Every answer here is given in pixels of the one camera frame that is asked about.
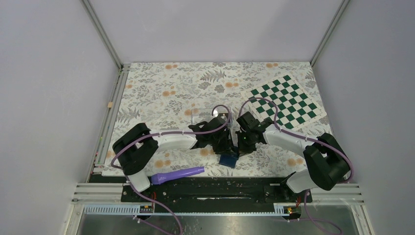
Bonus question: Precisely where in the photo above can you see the navy blue card holder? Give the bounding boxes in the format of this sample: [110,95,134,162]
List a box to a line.
[219,148,239,168]

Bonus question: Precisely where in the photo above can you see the clear plastic card box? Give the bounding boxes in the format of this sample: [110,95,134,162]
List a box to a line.
[191,105,232,128]

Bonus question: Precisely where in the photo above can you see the purple plastic handle tool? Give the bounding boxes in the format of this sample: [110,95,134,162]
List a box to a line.
[151,166,205,185]

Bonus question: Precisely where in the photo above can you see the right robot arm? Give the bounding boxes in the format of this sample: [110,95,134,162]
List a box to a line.
[236,112,351,202]

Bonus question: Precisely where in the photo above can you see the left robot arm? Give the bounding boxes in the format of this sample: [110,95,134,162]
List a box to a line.
[112,117,234,201]

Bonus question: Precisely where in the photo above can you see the green white checkerboard mat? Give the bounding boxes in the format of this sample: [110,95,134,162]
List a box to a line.
[241,75,326,130]

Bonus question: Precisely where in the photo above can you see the floral patterned table mat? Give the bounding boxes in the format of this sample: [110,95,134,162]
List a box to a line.
[102,62,324,177]

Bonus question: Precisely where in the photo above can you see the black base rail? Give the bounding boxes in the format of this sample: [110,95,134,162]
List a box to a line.
[89,175,347,215]

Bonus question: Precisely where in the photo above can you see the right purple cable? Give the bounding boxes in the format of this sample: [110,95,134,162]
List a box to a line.
[238,97,355,235]

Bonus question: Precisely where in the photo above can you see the purple cable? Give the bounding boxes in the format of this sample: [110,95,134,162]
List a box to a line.
[238,97,355,235]
[111,104,233,235]

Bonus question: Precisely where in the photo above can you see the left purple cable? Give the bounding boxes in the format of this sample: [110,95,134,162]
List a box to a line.
[111,104,233,235]

